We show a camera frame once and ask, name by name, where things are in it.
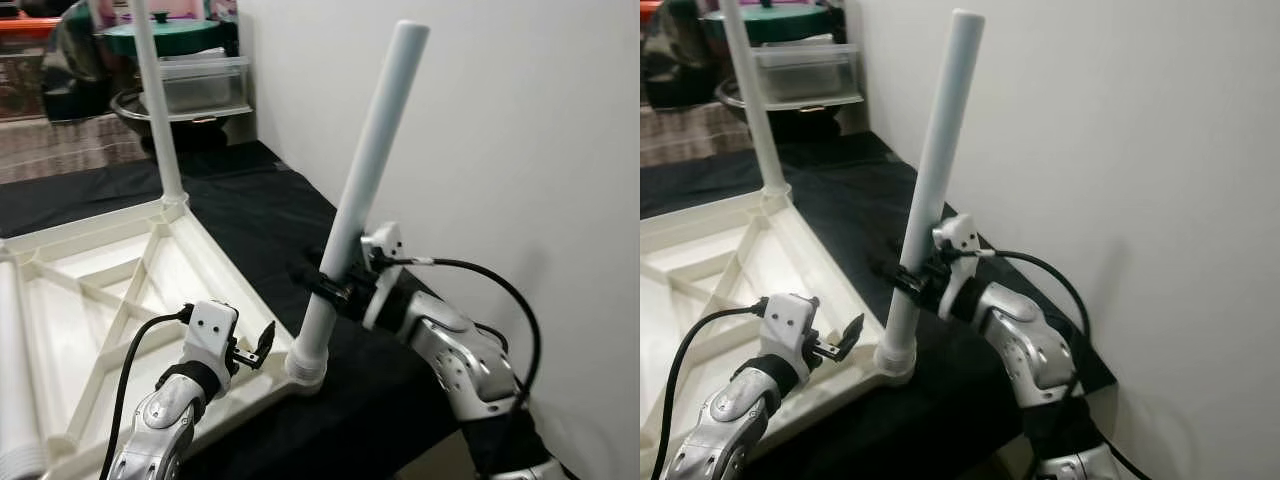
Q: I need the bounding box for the white plastic table leg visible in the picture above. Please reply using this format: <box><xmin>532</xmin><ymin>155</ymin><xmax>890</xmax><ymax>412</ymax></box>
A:
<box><xmin>128</xmin><ymin>0</ymin><xmax>189</xmax><ymax>209</ymax></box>
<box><xmin>875</xmin><ymin>10</ymin><xmax>986</xmax><ymax>377</ymax></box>
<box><xmin>285</xmin><ymin>20</ymin><xmax>431</xmax><ymax>387</ymax></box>
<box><xmin>0</xmin><ymin>255</ymin><xmax>49</xmax><ymax>477</ymax></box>
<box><xmin>720</xmin><ymin>0</ymin><xmax>791</xmax><ymax>199</ymax></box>

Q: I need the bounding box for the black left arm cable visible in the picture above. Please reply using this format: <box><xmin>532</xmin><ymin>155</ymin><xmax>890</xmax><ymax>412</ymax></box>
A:
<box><xmin>100</xmin><ymin>308</ymin><xmax>193</xmax><ymax>480</ymax></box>
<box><xmin>650</xmin><ymin>303</ymin><xmax>771</xmax><ymax>480</ymax></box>

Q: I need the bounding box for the pink plastic box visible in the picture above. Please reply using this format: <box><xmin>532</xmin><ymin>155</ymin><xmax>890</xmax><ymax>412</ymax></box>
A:
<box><xmin>150</xmin><ymin>0</ymin><xmax>237</xmax><ymax>21</ymax></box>

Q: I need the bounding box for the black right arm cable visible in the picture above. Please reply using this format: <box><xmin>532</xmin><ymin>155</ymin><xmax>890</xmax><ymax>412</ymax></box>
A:
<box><xmin>400</xmin><ymin>256</ymin><xmax>543</xmax><ymax>403</ymax></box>
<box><xmin>975</xmin><ymin>248</ymin><xmax>1153</xmax><ymax>480</ymax></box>

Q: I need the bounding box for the white plastic table top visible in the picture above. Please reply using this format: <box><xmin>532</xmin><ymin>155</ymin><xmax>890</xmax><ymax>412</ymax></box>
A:
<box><xmin>640</xmin><ymin>185</ymin><xmax>917</xmax><ymax>473</ymax></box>
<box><xmin>0</xmin><ymin>195</ymin><xmax>327</xmax><ymax>480</ymax></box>

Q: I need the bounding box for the dark green round lid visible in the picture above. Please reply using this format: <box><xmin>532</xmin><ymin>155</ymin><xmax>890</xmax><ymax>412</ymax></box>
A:
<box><xmin>700</xmin><ymin>0</ymin><xmax>833</xmax><ymax>44</ymax></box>
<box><xmin>100</xmin><ymin>12</ymin><xmax>223</xmax><ymax>57</ymax></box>

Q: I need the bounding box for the shiny black plastic bag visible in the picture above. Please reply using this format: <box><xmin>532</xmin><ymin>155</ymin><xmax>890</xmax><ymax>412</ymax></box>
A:
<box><xmin>645</xmin><ymin>0</ymin><xmax>717</xmax><ymax>109</ymax></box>
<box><xmin>40</xmin><ymin>0</ymin><xmax>113</xmax><ymax>123</ymax></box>

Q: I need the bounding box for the clear lidded plastic container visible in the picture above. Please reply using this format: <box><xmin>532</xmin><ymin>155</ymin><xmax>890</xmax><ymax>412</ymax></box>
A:
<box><xmin>755</xmin><ymin>42</ymin><xmax>863</xmax><ymax>109</ymax></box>
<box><xmin>160</xmin><ymin>55</ymin><xmax>251</xmax><ymax>117</ymax></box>

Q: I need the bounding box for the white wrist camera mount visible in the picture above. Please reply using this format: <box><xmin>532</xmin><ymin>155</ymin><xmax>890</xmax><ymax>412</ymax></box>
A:
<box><xmin>360</xmin><ymin>222</ymin><xmax>407</xmax><ymax>327</ymax></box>
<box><xmin>183</xmin><ymin>300</ymin><xmax>239</xmax><ymax>375</ymax></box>
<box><xmin>933</xmin><ymin>213</ymin><xmax>979</xmax><ymax>321</ymax></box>
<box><xmin>765</xmin><ymin>293</ymin><xmax>821</xmax><ymax>367</ymax></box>

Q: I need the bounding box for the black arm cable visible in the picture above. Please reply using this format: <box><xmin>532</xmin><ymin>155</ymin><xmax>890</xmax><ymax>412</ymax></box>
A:
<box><xmin>400</xmin><ymin>256</ymin><xmax>543</xmax><ymax>403</ymax></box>
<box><xmin>650</xmin><ymin>303</ymin><xmax>771</xmax><ymax>480</ymax></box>
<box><xmin>975</xmin><ymin>248</ymin><xmax>1153</xmax><ymax>480</ymax></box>
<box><xmin>100</xmin><ymin>308</ymin><xmax>193</xmax><ymax>480</ymax></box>

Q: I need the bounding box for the beige patterned cloth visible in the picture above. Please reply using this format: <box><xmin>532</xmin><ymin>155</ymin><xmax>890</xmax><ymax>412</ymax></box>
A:
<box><xmin>640</xmin><ymin>100</ymin><xmax>757</xmax><ymax>167</ymax></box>
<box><xmin>0</xmin><ymin>120</ymin><xmax>153</xmax><ymax>185</ymax></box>

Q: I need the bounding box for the black tablecloth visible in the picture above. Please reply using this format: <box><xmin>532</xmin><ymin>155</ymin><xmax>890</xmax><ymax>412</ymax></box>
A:
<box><xmin>640</xmin><ymin>130</ymin><xmax>1119</xmax><ymax>480</ymax></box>
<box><xmin>0</xmin><ymin>140</ymin><xmax>473</xmax><ymax>480</ymax></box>

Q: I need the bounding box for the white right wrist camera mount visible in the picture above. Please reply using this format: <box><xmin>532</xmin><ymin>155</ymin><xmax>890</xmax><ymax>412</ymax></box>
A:
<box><xmin>360</xmin><ymin>222</ymin><xmax>407</xmax><ymax>327</ymax></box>
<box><xmin>933</xmin><ymin>213</ymin><xmax>979</xmax><ymax>321</ymax></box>

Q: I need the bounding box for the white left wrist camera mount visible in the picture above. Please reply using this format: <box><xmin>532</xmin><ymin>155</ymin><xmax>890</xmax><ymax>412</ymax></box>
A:
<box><xmin>183</xmin><ymin>300</ymin><xmax>239</xmax><ymax>375</ymax></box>
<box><xmin>765</xmin><ymin>293</ymin><xmax>821</xmax><ymax>367</ymax></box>

